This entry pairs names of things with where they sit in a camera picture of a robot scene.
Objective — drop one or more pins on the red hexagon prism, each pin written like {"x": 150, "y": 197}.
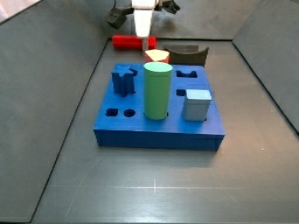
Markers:
{"x": 127, "y": 42}

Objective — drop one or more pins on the red pentagon block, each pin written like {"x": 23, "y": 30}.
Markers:
{"x": 157, "y": 55}

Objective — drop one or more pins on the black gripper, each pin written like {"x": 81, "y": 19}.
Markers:
{"x": 142, "y": 9}

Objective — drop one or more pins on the black curved stand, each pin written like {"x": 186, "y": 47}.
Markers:
{"x": 187, "y": 55}

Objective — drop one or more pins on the green cylinder block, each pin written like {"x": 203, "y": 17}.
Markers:
{"x": 158, "y": 73}

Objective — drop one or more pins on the dark blue star block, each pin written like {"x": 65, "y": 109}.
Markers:
{"x": 123, "y": 79}

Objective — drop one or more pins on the light blue square block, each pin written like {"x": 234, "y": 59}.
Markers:
{"x": 197, "y": 104}

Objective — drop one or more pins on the blue shape sorter base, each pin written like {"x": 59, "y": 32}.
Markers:
{"x": 122, "y": 125}

